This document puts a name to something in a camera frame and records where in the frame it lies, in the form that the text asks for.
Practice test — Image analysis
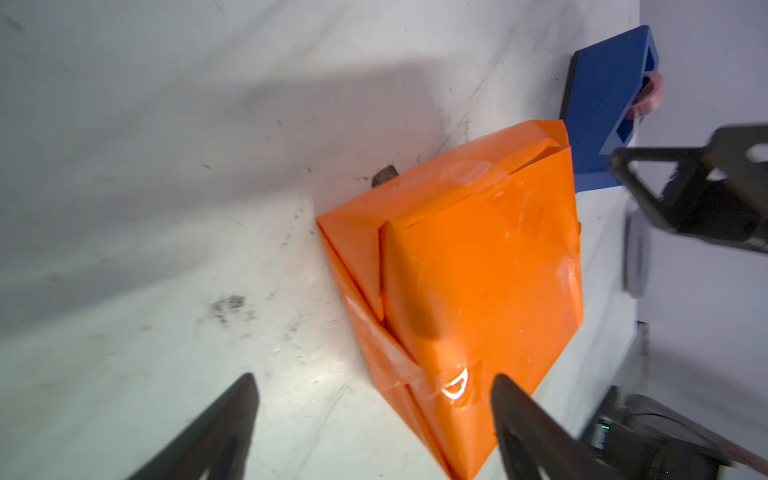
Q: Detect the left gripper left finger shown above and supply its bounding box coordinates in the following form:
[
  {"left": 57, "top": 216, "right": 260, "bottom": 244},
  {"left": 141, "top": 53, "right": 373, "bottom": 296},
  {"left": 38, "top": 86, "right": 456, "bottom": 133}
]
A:
[{"left": 130, "top": 373, "right": 260, "bottom": 479}]

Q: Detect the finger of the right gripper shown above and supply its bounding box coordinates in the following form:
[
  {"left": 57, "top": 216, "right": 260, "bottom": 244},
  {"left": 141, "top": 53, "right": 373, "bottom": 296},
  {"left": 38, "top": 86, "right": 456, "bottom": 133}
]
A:
[{"left": 609, "top": 123, "right": 767, "bottom": 254}]

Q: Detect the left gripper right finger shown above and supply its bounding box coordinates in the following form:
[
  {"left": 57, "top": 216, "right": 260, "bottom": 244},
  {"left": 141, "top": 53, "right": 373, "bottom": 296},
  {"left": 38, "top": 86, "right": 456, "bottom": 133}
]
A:
[{"left": 490, "top": 374, "right": 615, "bottom": 479}]

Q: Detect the clear tape piece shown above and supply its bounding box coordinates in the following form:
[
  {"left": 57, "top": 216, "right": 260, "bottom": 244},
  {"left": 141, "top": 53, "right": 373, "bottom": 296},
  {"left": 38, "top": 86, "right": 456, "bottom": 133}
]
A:
[
  {"left": 344, "top": 296, "right": 471, "bottom": 406},
  {"left": 489, "top": 179, "right": 544, "bottom": 240}
]

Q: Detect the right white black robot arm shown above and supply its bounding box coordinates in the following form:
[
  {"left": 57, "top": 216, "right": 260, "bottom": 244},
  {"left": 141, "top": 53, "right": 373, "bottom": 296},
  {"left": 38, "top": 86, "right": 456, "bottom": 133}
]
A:
[{"left": 580, "top": 123, "right": 767, "bottom": 479}]

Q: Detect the blue tape dispenser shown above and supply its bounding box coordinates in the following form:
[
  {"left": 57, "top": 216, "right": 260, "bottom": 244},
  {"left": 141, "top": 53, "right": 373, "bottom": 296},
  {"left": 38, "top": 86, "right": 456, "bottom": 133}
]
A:
[{"left": 560, "top": 25, "right": 665, "bottom": 193}]

